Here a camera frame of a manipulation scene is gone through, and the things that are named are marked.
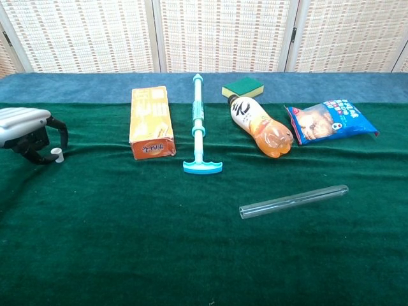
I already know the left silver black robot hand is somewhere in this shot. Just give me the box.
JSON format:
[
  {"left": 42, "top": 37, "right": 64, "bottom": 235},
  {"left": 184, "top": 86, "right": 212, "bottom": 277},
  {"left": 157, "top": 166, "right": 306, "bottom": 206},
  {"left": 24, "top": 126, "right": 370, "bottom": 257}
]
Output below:
[{"left": 0, "top": 107, "right": 69, "bottom": 166}]

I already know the small white cap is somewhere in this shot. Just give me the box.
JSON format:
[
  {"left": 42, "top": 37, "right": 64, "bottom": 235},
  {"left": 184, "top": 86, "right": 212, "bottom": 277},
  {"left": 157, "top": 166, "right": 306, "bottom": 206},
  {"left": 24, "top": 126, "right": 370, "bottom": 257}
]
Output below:
[{"left": 50, "top": 147, "right": 65, "bottom": 164}]

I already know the clear glass test tube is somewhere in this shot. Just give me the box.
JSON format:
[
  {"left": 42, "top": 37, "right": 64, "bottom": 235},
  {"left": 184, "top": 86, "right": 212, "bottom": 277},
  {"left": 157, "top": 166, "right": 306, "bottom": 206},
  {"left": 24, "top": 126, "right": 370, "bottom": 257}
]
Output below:
[{"left": 238, "top": 184, "right": 350, "bottom": 221}]

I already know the teal white hand pump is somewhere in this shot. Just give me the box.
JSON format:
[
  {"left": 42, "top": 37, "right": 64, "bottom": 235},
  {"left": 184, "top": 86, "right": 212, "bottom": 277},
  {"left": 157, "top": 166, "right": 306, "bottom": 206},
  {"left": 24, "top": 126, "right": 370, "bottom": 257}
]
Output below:
[{"left": 182, "top": 73, "right": 223, "bottom": 175}]

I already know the blue table cloth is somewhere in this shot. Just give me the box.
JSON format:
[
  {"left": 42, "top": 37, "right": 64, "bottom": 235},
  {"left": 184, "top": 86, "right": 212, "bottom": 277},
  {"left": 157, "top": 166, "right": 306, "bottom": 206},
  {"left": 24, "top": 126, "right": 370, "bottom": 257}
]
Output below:
[{"left": 0, "top": 71, "right": 408, "bottom": 105}]

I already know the orange cardboard box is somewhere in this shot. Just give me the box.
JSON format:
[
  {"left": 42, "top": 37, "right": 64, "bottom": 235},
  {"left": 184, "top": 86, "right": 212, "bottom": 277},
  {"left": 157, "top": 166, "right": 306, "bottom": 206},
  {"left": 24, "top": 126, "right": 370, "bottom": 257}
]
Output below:
[{"left": 128, "top": 85, "right": 177, "bottom": 161}]

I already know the dark green velvet cloth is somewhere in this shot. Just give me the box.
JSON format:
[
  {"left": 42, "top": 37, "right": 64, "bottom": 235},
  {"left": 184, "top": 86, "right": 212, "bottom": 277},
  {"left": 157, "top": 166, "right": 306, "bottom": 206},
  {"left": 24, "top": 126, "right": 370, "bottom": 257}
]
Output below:
[{"left": 0, "top": 101, "right": 408, "bottom": 306}]

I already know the woven folding screen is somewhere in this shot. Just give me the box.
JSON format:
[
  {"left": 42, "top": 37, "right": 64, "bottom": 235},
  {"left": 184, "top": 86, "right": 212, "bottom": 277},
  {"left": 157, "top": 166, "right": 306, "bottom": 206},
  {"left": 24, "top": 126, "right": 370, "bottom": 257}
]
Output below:
[{"left": 0, "top": 0, "right": 408, "bottom": 79}]

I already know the green yellow sponge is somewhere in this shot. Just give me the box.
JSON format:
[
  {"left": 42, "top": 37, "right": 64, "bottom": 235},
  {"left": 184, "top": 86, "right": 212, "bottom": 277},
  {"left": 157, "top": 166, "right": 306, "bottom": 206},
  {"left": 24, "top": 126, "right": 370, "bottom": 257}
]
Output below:
[{"left": 221, "top": 76, "right": 265, "bottom": 99}]

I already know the orange drink bottle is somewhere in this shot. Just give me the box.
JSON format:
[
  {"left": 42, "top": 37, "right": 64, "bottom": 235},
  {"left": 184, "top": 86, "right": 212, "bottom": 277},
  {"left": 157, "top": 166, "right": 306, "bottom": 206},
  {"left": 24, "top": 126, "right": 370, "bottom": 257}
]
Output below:
[{"left": 226, "top": 94, "right": 295, "bottom": 159}]

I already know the blue snack bag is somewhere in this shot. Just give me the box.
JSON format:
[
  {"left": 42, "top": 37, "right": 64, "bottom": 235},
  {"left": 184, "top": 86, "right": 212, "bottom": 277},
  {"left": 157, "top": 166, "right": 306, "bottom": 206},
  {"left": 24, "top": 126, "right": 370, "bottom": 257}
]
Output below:
[{"left": 284, "top": 98, "right": 379, "bottom": 147}]

